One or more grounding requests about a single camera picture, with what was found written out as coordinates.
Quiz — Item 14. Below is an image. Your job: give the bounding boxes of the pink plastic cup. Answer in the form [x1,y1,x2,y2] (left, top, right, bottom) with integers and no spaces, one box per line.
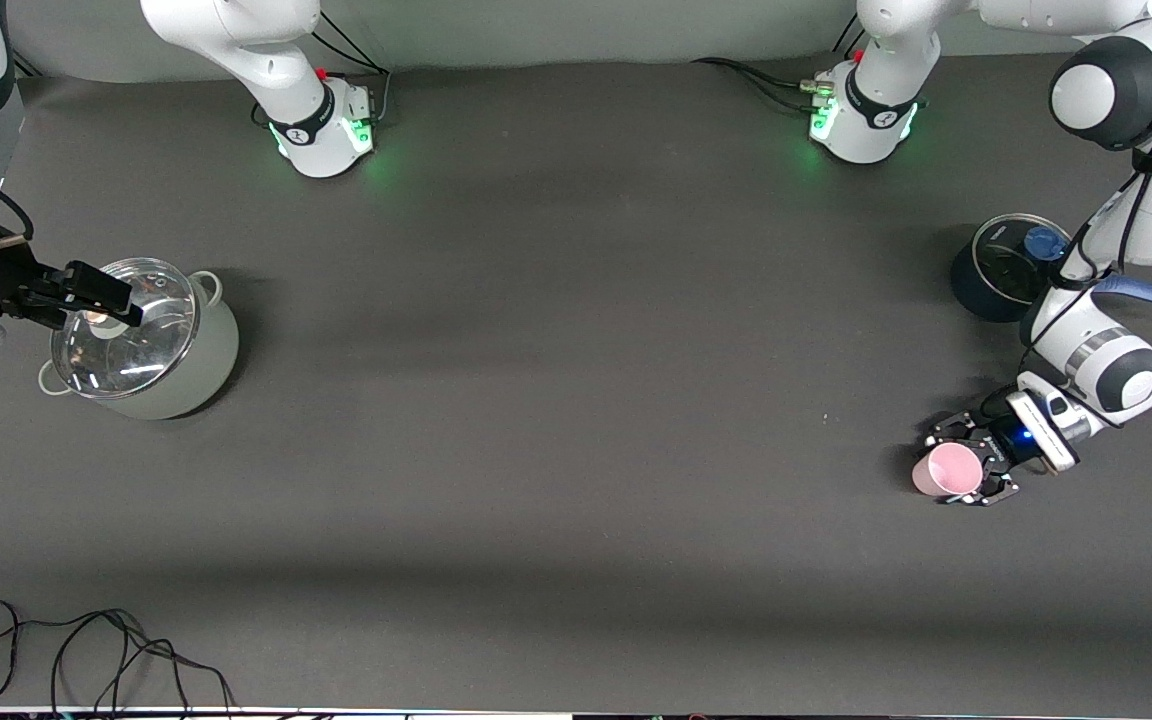
[912,443,984,498]

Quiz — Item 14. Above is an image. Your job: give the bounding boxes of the glass pot lid steel knob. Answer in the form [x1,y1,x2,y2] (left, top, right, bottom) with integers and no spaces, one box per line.
[50,258,200,400]

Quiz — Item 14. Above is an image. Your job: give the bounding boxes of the pale green cooking pot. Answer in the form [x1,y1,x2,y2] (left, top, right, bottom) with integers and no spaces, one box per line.
[38,258,241,421]

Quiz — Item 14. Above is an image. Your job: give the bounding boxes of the dark blue saucepan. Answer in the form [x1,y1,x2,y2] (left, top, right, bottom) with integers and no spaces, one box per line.
[951,213,1152,324]

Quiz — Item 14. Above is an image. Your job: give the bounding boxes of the glass lid blue knob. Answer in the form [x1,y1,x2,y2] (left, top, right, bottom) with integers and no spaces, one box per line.
[972,213,1073,306]

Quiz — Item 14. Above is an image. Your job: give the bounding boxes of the black right arm base cables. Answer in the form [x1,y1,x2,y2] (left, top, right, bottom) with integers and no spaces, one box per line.
[309,10,393,127]

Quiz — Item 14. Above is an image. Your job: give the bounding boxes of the black arm base cables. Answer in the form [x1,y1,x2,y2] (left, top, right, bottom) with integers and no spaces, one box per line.
[309,10,393,127]
[689,55,830,113]

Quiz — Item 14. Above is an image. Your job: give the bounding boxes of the black left arm base cables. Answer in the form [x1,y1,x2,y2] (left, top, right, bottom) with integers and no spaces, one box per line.
[689,55,830,113]

